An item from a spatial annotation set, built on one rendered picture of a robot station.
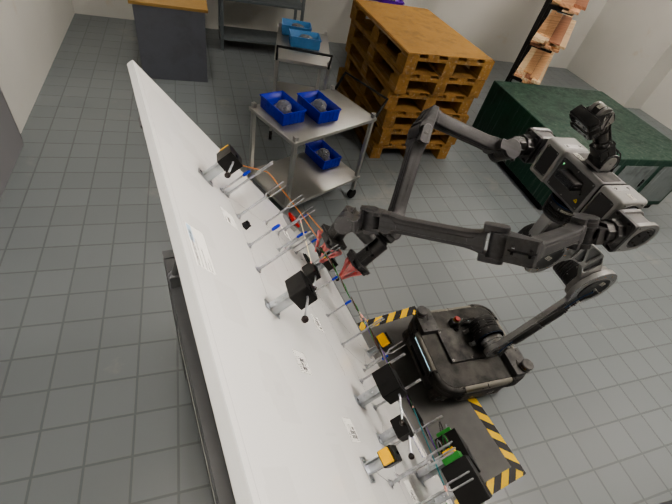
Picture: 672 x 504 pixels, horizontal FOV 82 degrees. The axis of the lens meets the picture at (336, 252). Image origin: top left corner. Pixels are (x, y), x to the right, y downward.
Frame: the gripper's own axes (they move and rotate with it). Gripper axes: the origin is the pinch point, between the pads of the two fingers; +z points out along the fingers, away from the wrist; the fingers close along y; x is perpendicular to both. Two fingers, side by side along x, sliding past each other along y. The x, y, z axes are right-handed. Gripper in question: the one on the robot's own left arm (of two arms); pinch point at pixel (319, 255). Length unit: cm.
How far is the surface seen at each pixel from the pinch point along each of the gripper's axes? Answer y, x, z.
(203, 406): 33, -26, 39
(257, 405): 68, -46, -17
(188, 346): 13, -30, 38
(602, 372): 15, 250, 9
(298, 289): 45, -34, -19
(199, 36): -382, -4, 24
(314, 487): 77, -38, -13
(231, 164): 14, -46, -24
